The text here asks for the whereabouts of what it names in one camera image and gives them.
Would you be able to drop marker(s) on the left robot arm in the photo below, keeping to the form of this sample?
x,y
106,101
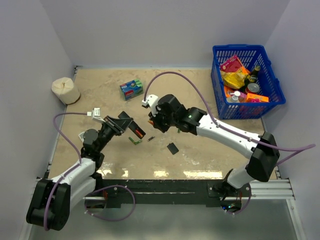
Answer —
x,y
53,199

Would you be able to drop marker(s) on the orange pink box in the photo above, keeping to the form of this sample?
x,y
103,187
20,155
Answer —
x,y
255,98

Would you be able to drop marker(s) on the blue plastic basket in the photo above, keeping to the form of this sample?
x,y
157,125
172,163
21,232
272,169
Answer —
x,y
250,56

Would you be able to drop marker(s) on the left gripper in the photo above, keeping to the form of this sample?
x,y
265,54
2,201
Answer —
x,y
118,128

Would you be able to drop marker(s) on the black battery cover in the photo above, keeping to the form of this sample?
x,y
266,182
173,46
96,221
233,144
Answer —
x,y
172,148

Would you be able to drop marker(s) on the black remote control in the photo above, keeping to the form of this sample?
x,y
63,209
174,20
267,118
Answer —
x,y
134,126

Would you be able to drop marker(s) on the white pump bottle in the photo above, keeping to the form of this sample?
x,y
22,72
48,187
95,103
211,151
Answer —
x,y
234,97

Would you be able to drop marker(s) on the black base frame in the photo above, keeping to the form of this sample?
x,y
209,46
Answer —
x,y
168,192

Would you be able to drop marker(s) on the green battery pack box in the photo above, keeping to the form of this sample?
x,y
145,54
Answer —
x,y
131,89

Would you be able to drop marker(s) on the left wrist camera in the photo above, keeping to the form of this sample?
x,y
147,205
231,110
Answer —
x,y
95,115

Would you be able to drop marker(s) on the dark glass bottle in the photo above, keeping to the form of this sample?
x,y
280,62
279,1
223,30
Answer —
x,y
252,77

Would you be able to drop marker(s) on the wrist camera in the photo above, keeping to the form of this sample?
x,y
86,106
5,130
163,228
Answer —
x,y
95,115
151,102

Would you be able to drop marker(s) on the beige paper roll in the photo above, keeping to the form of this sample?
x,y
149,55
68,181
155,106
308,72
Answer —
x,y
66,91

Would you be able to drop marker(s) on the yellow snack bag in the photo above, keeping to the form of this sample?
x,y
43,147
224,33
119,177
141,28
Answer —
x,y
234,80

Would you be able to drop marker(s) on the metal tin can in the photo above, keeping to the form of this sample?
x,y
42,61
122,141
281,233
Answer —
x,y
252,88

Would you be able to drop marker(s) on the pink snack bag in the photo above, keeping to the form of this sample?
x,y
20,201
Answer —
x,y
233,65

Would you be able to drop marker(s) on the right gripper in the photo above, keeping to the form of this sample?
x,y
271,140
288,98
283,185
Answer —
x,y
156,123

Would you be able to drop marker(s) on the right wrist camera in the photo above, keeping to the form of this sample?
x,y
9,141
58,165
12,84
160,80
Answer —
x,y
151,102

